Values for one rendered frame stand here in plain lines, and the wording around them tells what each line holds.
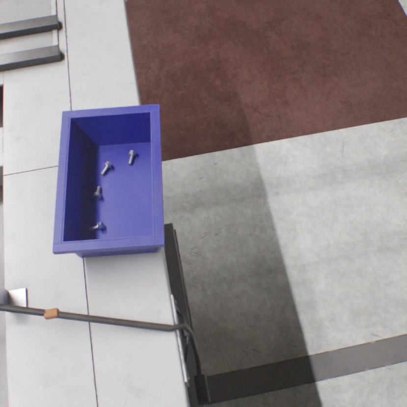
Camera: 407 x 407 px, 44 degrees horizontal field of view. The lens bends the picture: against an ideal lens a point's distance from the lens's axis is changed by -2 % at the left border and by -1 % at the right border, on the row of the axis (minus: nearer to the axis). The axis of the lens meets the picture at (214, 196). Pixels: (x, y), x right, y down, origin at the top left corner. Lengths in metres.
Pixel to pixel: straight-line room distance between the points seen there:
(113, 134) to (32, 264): 0.24
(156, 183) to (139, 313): 0.19
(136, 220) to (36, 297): 0.19
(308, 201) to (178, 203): 0.44
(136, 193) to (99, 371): 0.27
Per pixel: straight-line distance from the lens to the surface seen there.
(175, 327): 0.74
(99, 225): 0.80
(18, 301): 0.80
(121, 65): 0.98
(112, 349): 0.75
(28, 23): 1.08
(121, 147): 0.87
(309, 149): 1.87
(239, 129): 1.89
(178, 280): 1.20
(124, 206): 0.82
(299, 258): 1.68
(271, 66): 2.08
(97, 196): 0.82
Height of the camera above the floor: 1.56
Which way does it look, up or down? 63 degrees down
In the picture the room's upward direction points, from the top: 1 degrees counter-clockwise
